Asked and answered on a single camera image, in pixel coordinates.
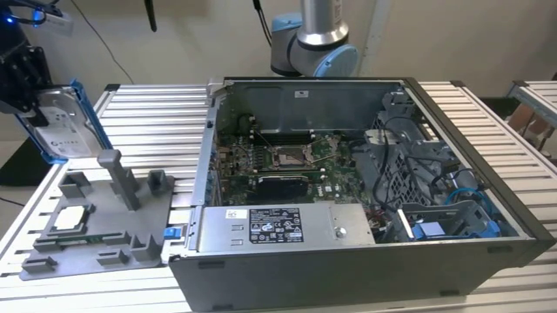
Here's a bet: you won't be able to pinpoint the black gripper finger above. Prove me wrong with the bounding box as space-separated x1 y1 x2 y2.
26 106 50 128

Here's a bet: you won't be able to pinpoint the hard disk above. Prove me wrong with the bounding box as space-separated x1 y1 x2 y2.
15 78 115 166

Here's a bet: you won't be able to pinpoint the grey disk bay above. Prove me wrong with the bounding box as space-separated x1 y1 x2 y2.
395 200 502 243

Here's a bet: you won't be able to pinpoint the silver CPU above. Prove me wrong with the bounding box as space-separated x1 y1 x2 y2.
51 207 91 231

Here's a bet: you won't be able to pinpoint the grey parts rack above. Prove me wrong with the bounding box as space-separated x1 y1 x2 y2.
19 149 177 281

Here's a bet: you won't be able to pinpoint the black antenna rod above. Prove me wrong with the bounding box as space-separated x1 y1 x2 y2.
145 0 158 33

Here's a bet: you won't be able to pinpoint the green RAM stick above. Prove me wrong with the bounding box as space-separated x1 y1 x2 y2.
54 236 110 244

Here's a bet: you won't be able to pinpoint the thin metal locking lever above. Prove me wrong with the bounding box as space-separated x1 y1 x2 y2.
257 130 281 151

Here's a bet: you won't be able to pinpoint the silver power supply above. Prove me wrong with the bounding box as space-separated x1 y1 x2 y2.
197 203 376 254

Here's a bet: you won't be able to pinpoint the black RAM slots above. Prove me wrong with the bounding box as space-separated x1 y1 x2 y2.
252 129 317 146

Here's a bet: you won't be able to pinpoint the CPU socket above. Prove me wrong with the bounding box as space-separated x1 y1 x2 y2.
272 145 312 169

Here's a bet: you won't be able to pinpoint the black graphics card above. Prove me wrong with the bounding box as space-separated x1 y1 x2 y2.
257 175 309 198

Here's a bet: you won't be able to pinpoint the metal socket cover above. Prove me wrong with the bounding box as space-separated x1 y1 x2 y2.
306 136 340 163

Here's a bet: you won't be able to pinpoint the green motherboard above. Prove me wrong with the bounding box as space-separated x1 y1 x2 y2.
216 130 372 206

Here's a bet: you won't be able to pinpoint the open black PC case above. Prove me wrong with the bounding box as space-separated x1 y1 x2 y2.
169 76 557 312

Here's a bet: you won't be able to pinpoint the blue carrier in bay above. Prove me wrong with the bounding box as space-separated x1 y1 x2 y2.
412 223 448 241

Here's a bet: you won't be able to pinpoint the brown cardboard pieces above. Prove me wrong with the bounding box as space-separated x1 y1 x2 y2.
510 106 557 154

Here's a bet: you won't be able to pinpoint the metal slat side table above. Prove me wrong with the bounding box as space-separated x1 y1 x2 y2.
507 80 557 113

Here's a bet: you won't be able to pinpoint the thin black wall cable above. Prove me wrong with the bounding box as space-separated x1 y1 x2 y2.
71 0 134 84

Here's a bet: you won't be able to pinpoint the black cable beside arm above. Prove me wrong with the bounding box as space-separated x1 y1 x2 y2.
252 0 274 46

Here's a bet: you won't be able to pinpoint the light blue wire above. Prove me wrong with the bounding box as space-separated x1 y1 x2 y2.
447 187 492 210

